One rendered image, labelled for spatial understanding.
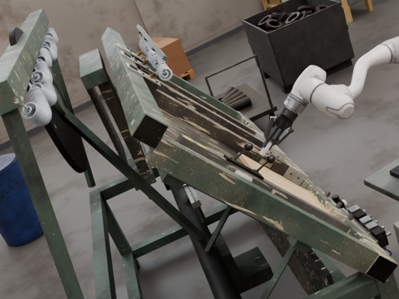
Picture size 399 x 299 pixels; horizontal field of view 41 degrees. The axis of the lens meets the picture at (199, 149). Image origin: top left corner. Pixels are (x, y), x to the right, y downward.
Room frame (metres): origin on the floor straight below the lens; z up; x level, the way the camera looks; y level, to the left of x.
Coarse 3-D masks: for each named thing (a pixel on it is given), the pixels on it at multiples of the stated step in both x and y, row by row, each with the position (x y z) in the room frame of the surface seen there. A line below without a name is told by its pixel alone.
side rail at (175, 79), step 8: (128, 48) 3.88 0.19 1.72; (144, 56) 3.95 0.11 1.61; (176, 80) 3.90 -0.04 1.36; (184, 80) 3.95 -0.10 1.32; (184, 88) 3.90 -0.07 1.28; (192, 88) 3.90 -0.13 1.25; (200, 96) 3.91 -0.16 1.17; (208, 96) 3.91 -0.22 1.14; (216, 104) 3.91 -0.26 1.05; (224, 104) 3.93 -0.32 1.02; (232, 112) 3.92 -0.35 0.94
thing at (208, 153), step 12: (192, 144) 2.02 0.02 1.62; (204, 156) 2.02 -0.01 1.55; (216, 156) 2.03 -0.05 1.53; (228, 168) 2.03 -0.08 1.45; (240, 168) 2.03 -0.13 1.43; (252, 180) 2.03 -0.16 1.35; (264, 180) 2.04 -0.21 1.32; (288, 192) 2.07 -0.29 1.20; (300, 204) 2.04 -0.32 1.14; (324, 216) 2.05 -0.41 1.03; (348, 228) 2.05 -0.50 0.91
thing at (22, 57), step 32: (32, 32) 2.84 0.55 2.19; (0, 64) 2.12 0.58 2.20; (32, 64) 2.35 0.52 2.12; (0, 96) 1.74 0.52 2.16; (64, 96) 3.86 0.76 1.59; (32, 160) 1.77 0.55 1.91; (32, 192) 1.76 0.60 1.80; (192, 224) 2.76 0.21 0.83; (64, 256) 1.76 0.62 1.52; (288, 256) 1.89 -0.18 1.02; (64, 288) 1.76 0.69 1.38
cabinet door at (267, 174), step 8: (248, 160) 2.41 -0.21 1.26; (256, 168) 2.32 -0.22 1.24; (264, 168) 2.44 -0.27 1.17; (264, 176) 2.26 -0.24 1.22; (272, 176) 2.36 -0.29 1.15; (280, 176) 2.47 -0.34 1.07; (280, 184) 2.29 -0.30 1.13; (288, 184) 2.40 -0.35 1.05; (296, 192) 2.30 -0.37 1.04; (304, 192) 2.42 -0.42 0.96; (304, 200) 2.22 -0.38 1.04; (312, 200) 2.34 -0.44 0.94; (320, 208) 2.24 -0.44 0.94
